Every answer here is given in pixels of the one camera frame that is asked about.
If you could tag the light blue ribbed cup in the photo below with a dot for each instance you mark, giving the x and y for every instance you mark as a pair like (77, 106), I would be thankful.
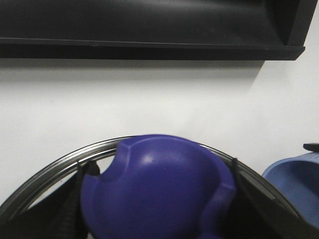
(297, 178)

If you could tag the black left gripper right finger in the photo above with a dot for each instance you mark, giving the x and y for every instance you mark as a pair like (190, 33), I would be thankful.
(254, 215)

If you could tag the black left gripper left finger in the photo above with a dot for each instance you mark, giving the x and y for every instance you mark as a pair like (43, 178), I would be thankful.
(58, 216)

